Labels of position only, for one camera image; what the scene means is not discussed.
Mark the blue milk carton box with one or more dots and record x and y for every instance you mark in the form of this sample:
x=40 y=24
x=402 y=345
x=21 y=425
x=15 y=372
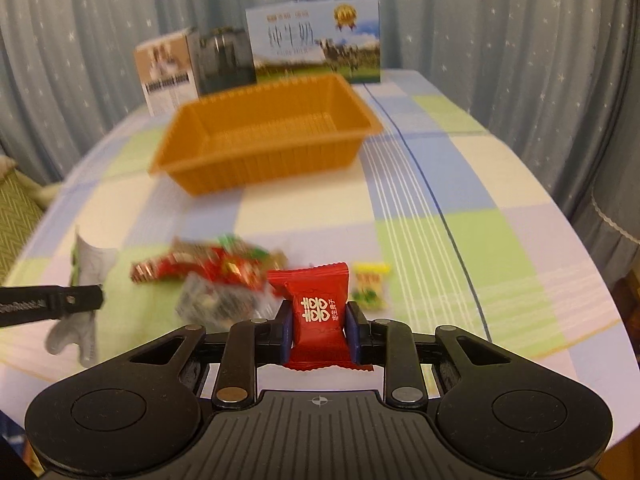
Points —
x=316 y=36

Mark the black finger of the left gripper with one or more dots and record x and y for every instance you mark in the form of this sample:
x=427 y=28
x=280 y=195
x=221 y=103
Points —
x=28 y=304

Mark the clear grey snack packet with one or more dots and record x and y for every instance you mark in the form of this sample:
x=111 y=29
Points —
x=217 y=306

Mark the long red snack packet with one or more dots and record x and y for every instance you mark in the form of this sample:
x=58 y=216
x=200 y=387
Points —
x=211 y=262

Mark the green patterned sofa cushion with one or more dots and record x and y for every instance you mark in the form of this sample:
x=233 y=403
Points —
x=23 y=202

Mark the green clear candy packet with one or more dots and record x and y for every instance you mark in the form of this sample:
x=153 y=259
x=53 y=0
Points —
x=267 y=259

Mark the white product box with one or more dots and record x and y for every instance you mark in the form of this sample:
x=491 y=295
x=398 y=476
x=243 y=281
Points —
x=165 y=67

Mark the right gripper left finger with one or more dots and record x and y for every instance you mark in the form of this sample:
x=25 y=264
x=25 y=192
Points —
x=251 y=344

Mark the orange plastic tray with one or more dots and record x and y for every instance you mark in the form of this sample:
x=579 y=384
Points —
x=264 y=132

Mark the yellow green candy packet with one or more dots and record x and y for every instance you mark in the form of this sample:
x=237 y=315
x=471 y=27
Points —
x=368 y=284

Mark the blue star curtain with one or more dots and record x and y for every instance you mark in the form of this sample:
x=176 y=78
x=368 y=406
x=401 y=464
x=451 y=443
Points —
x=557 y=80

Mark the white silver snack wrapper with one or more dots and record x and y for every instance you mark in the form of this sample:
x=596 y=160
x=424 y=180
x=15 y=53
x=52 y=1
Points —
x=90 y=266

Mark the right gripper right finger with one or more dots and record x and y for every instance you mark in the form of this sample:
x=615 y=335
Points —
x=393 y=346

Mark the red double-happiness candy packet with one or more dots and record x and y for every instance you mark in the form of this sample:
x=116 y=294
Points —
x=319 y=297

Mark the checkered tablecloth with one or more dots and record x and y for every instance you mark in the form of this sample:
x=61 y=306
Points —
x=471 y=236

